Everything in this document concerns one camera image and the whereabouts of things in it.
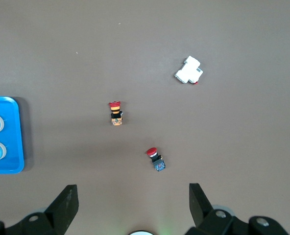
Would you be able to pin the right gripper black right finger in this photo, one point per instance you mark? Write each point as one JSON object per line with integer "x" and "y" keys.
{"x": 221, "y": 224}

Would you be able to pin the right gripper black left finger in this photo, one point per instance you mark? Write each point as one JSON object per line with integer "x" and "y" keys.
{"x": 37, "y": 224}

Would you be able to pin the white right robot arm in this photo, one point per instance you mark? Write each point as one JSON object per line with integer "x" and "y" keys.
{"x": 142, "y": 233}

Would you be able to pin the blue plastic tray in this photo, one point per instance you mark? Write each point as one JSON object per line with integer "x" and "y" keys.
{"x": 12, "y": 137}

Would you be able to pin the red pushbutton with blue base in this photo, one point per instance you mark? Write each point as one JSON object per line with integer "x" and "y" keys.
{"x": 157, "y": 161}

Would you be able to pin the brown table mat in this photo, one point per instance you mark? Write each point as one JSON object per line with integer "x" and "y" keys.
{"x": 208, "y": 134}

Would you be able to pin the red emergency stop orange base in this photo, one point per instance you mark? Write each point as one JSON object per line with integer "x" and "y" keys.
{"x": 116, "y": 115}

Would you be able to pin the white circuit breaker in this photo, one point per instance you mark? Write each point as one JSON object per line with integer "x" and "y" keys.
{"x": 187, "y": 71}

